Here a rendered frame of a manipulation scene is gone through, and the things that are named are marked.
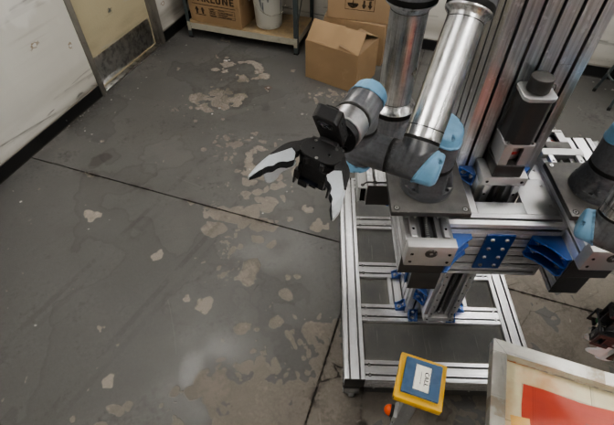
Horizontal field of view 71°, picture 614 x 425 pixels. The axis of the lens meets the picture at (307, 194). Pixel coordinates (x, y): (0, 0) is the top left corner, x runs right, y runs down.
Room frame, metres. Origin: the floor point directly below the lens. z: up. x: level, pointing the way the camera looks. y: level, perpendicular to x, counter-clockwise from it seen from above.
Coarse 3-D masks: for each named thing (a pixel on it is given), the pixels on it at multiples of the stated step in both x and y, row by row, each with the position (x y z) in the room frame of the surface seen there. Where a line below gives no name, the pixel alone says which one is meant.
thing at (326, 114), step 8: (320, 104) 0.56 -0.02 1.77; (320, 112) 0.54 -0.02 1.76; (328, 112) 0.54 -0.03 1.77; (336, 112) 0.54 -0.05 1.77; (320, 120) 0.54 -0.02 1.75; (328, 120) 0.53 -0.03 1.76; (336, 120) 0.53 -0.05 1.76; (344, 120) 0.55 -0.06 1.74; (320, 128) 0.57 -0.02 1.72; (328, 128) 0.54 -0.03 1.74; (336, 128) 0.53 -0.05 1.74; (344, 128) 0.56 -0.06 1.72; (328, 136) 0.58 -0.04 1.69; (336, 136) 0.56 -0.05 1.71; (344, 136) 0.57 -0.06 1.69
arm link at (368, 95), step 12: (360, 84) 0.74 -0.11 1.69; (372, 84) 0.74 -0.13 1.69; (348, 96) 0.70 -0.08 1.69; (360, 96) 0.69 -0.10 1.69; (372, 96) 0.70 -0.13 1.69; (384, 96) 0.73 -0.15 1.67; (360, 108) 0.66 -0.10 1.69; (372, 108) 0.68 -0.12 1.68; (372, 120) 0.67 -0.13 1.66; (372, 132) 0.69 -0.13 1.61
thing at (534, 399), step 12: (528, 396) 0.39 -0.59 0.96; (540, 396) 0.39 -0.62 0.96; (552, 396) 0.39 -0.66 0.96; (528, 408) 0.36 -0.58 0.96; (540, 408) 0.36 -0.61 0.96; (552, 408) 0.36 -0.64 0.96; (564, 408) 0.36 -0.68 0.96; (576, 408) 0.36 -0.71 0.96; (588, 408) 0.36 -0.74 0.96; (540, 420) 0.33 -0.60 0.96; (552, 420) 0.33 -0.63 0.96; (564, 420) 0.33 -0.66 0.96; (588, 420) 0.33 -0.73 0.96; (600, 420) 0.33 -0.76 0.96; (612, 420) 0.33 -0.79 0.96
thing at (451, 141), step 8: (456, 120) 0.90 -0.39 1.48; (448, 128) 0.86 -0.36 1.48; (456, 128) 0.87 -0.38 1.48; (448, 136) 0.84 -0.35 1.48; (456, 136) 0.84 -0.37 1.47; (440, 144) 0.83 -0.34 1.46; (448, 144) 0.83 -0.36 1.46; (456, 144) 0.84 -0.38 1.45; (440, 152) 0.83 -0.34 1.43; (448, 152) 0.83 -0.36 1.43; (456, 152) 0.84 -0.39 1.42; (448, 160) 0.83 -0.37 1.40; (448, 168) 0.84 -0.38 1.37
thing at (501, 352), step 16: (496, 352) 0.50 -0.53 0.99; (512, 352) 0.50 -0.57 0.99; (528, 352) 0.50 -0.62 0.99; (496, 368) 0.45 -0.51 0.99; (544, 368) 0.46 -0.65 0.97; (560, 368) 0.45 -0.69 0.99; (576, 368) 0.45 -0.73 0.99; (592, 368) 0.45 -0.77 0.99; (496, 384) 0.41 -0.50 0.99; (592, 384) 0.42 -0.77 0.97; (608, 384) 0.41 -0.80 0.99; (496, 400) 0.37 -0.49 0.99; (496, 416) 0.33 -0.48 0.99
